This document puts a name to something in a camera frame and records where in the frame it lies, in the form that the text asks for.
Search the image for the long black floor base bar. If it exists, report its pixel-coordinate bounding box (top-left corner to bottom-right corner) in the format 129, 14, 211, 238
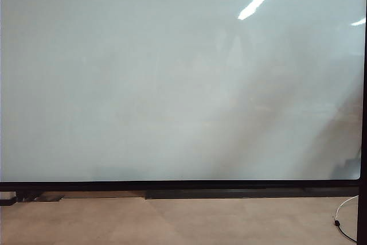
145, 188, 359, 200

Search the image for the white glass whiteboard black frame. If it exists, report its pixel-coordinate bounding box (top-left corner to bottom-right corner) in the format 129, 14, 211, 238
0, 0, 367, 192

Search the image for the black caster bracket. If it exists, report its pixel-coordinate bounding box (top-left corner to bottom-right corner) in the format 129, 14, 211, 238
15, 190, 38, 203

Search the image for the white cable with black connector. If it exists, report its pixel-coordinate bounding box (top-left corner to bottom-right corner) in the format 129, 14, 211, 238
331, 195, 360, 242

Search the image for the black stand post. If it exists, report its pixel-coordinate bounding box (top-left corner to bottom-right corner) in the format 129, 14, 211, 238
355, 0, 367, 245

